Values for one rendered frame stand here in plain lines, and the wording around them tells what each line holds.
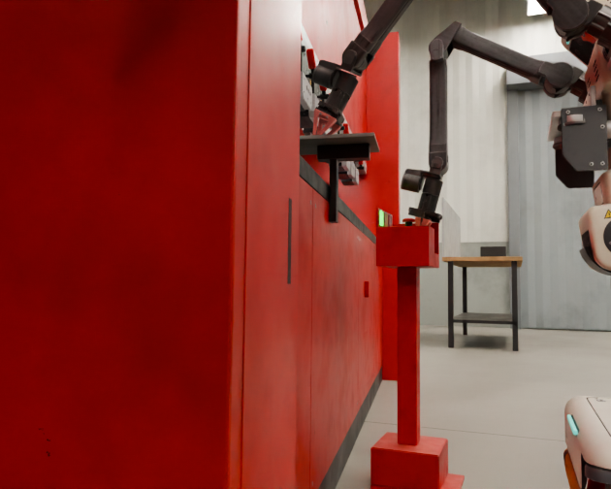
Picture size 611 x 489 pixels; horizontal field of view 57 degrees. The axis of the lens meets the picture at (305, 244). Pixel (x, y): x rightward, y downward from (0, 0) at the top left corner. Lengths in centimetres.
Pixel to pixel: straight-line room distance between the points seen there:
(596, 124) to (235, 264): 122
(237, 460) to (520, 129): 894
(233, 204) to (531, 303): 859
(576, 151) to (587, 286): 754
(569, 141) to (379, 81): 252
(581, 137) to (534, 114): 783
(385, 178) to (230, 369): 334
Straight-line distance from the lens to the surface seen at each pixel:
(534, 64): 195
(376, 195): 375
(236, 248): 47
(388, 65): 398
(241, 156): 49
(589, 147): 155
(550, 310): 902
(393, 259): 171
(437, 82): 194
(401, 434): 183
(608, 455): 138
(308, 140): 154
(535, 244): 903
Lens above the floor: 60
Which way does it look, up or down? 4 degrees up
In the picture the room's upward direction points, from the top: 1 degrees clockwise
